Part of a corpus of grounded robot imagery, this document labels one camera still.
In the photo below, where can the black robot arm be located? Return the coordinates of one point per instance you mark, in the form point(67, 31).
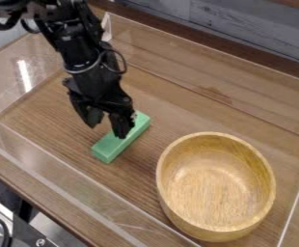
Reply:
point(72, 30)

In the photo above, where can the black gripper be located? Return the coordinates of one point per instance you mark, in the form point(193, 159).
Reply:
point(95, 93)

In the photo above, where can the green rectangular block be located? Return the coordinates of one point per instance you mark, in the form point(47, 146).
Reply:
point(109, 146)

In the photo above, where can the metal frame lower left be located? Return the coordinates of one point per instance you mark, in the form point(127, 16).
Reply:
point(17, 233)

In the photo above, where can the brown wooden bowl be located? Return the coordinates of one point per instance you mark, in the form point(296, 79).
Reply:
point(216, 186)

